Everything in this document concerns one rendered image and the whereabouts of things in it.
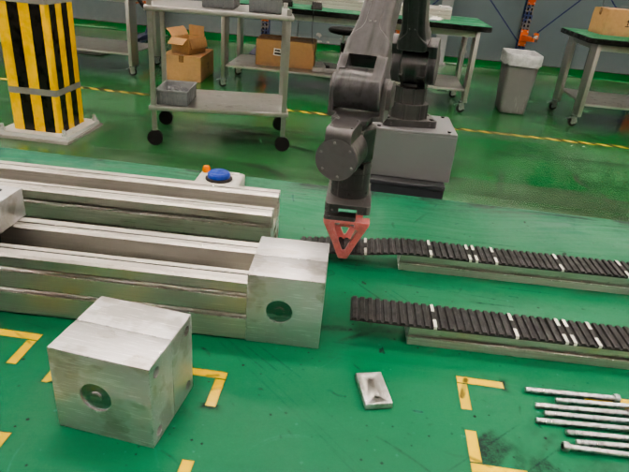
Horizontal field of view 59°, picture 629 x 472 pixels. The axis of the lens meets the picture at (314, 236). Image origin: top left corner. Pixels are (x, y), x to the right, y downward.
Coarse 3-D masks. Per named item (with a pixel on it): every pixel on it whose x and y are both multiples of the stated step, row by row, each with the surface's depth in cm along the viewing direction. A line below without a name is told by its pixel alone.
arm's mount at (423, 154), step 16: (384, 128) 121; (400, 128) 121; (416, 128) 122; (448, 128) 125; (384, 144) 122; (400, 144) 122; (416, 144) 121; (432, 144) 121; (448, 144) 120; (384, 160) 124; (400, 160) 123; (416, 160) 123; (432, 160) 122; (448, 160) 122; (400, 176) 125; (416, 176) 124; (432, 176) 124; (448, 176) 124
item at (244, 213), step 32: (0, 160) 92; (32, 192) 83; (64, 192) 83; (96, 192) 83; (128, 192) 84; (160, 192) 89; (192, 192) 89; (224, 192) 88; (256, 192) 88; (96, 224) 86; (128, 224) 84; (160, 224) 84; (192, 224) 83; (224, 224) 83; (256, 224) 84
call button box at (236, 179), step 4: (204, 172) 101; (232, 172) 102; (236, 172) 102; (200, 176) 99; (204, 176) 100; (232, 176) 101; (236, 176) 101; (240, 176) 101; (244, 176) 102; (196, 180) 98; (200, 180) 98; (204, 180) 98; (208, 180) 98; (212, 180) 97; (224, 180) 98; (228, 180) 98; (232, 180) 99; (236, 180) 99; (240, 180) 99; (244, 180) 103; (232, 184) 97; (236, 184) 97; (240, 184) 98; (244, 184) 103
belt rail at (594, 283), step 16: (400, 256) 87; (416, 256) 86; (432, 272) 87; (448, 272) 87; (464, 272) 87; (480, 272) 86; (496, 272) 87; (512, 272) 86; (528, 272) 86; (544, 272) 85; (560, 272) 85; (576, 288) 86; (592, 288) 86; (608, 288) 86; (624, 288) 86
